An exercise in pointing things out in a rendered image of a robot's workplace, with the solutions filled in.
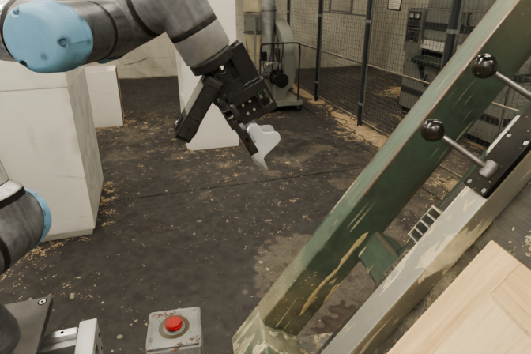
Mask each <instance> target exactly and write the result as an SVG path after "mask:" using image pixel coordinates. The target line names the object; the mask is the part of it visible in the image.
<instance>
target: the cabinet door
mask: <svg viewBox="0 0 531 354"><path fill-rule="evenodd" d="M387 354H531V270H530V269H528V268H527V267H526V266H525V265H523V264H522V263H521V262H520V261H519V260H517V259H516V258H515V257H514V256H513V255H511V254H510V253H509V252H507V251H506V250H505V249H504V248H502V247H501V246H500V245H499V244H498V243H496V242H494V241H493V240H491V241H490V242H489V243H488V245H487V246H486V247H485V248H484V249H483V250H482V251H481V252H480V253H479V254H478V255H477V256H476V257H475V258H474V259H473V260H472V261H471V262H470V264H469V265H468V266H467V267H466V268H465V269H464V270H463V271H462V272H461V274H460V275H459V276H458V277H457V278H456V279H455V280H454V281H453V282H452V284H451V285H450V286H449V287H448V288H447V289H446V290H445V291H444V292H443V293H442V295H441V296H440V297H439V298H438V299H437V300H436V301H435V302H434V303H433V304H432V305H431V306H430V307H429V308H428V309H427V310H426V311H425V312H424V314H423V315H422V316H421V317H420V318H419V319H418V320H417V321H416V322H415V324H414V325H413V326H412V327H411V328H410V329H409V330H408V331H407V332H406V333H405V335H404V336H403V337H402V338H401V339H400V340H399V341H398V342H397V343H396V344H395V346H394V347H392V349H391V350H389V351H388V353H387Z"/></svg>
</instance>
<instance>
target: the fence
mask: <svg viewBox="0 0 531 354"><path fill-rule="evenodd" d="M530 180H531V150H530V151H529V152H528V154H527V155H526V156H525V157H524V158H523V159H522V161H521V162H520V163H519V164H518V165H517V166H516V167H515V169H514V170H513V171H512V172H511V173H510V174H509V175H508V176H507V177H506V178H505V179H504V180H503V181H502V183H501V184H500V185H499V186H498V187H497V188H496V189H495V191H494V192H493V193H492V194H491V195H490V196H489V198H487V199H486V198H483V197H482V196H480V195H479V194H478V193H477V192H475V191H474V190H472V189H470V188H469V187H468V186H466V187H465V188H464V189H463V190H462V192H461V193H460V194H459V195H458V196H457V197H456V198H455V199H454V200H453V201H452V203H451V204H450V205H449V206H448V207H447V208H446V210H445V211H444V212H443V213H442V215H441V216H440V217H439V218H438V219H437V220H436V222H435V223H434V224H433V225H432V226H431V227H430V228H429V229H428V230H427V231H426V233H425V234H424V235H423V236H422V237H421V239H420V240H419V241H418V242H417V243H416V245H415V246H414V247H413V248H412V249H411V250H410V252H408V253H407V254H406V256H405V257H404V258H403V259H402V260H401V262H400V263H399V264H398V265H397V266H396V267H395V269H394V270H393V271H392V272H391V273H390V275H389V276H388V277H387V278H386V279H385V280H384V281H383V282H382V283H381V284H380V286H379V287H378V288H377V289H376V290H375V292H374V293H373V294H372V295H371V296H370V297H369V299H368V300H367V301H366V302H365V303H364V305H363V306H362V307H361V308H360V309H359V310H358V311H357V312H356V313H355V314H354V316H353V317H352V318H351V319H350V320H349V321H348V323H347V324H346V325H345V326H344V328H343V329H342V330H341V331H340V332H339V333H338V335H337V336H336V337H335V338H334V339H333V340H332V341H331V342H330V343H329V344H328V346H327V347H326V348H325V349H324V350H323V352H322V353H321V354H372V353H373V352H374V351H375V350H376V349H377V348H378V347H379V346H380V344H381V343H383V342H384V340H385V339H387V338H388V336H389V335H390V334H391V333H392V332H393V331H394V330H395V329H396V327H397V326H398V325H399V324H400V323H401V322H402V321H403V320H404V318H405V317H406V316H407V315H408V314H409V313H410V312H411V311H412V309H413V308H414V307H415V306H416V305H417V304H418V303H419V302H420V301H421V300H422V299H423V298H424V297H425V296H426V295H427V293H428V292H429V291H430V290H431V289H432V288H433V287H434V286H435V284H436V283H437V282H438V281H439V280H440V279H441V278H442V277H443V275H444V274H445V273H446V272H447V271H448V270H449V269H450V268H451V266H452V265H453V264H454V263H455V262H456V261H457V260H458V259H459V258H460V257H461V256H462V255H463V254H464V253H465V252H466V251H467V249H468V248H469V247H470V246H471V245H472V244H473V243H474V242H475V240H476V239H477V238H478V237H479V236H480V235H481V234H482V233H483V231H484V230H485V229H486V228H487V227H488V226H489V225H490V224H491V222H492V221H493V220H494V219H495V218H496V217H497V216H498V215H499V214H500V213H501V212H502V211H503V210H504V209H505V208H506V207H507V205H508V204H509V203H510V202H511V201H512V200H513V199H514V197H515V196H516V195H517V194H518V193H519V192H520V191H521V190H522V188H523V187H524V186H525V185H526V184H527V183H528V182H529V181H530Z"/></svg>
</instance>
